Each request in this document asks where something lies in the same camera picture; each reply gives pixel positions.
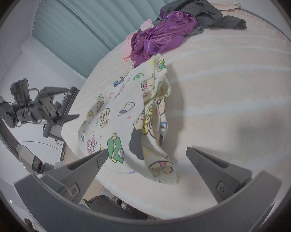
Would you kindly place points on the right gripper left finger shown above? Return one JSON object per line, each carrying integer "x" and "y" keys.
{"x": 80, "y": 173}

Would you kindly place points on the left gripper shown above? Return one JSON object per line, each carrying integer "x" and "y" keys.
{"x": 47, "y": 107}

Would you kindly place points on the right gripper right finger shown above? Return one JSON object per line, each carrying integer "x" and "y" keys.
{"x": 215, "y": 173}

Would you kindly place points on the white printed pyjama top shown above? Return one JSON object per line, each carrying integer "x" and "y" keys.
{"x": 116, "y": 110}

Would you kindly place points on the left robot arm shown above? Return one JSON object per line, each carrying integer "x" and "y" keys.
{"x": 15, "y": 110}

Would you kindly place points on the bed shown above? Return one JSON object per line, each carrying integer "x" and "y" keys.
{"x": 232, "y": 93}

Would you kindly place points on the blue-green curtain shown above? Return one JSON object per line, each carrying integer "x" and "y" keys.
{"x": 116, "y": 6}
{"x": 63, "y": 37}

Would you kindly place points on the pink garment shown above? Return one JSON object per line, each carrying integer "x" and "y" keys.
{"x": 126, "y": 49}

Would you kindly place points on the purple satin garment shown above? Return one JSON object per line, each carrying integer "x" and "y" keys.
{"x": 164, "y": 35}

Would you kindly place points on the black garment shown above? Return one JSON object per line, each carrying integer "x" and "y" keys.
{"x": 208, "y": 13}

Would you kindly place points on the pale pink pillow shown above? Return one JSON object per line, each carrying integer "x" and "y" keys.
{"x": 226, "y": 2}

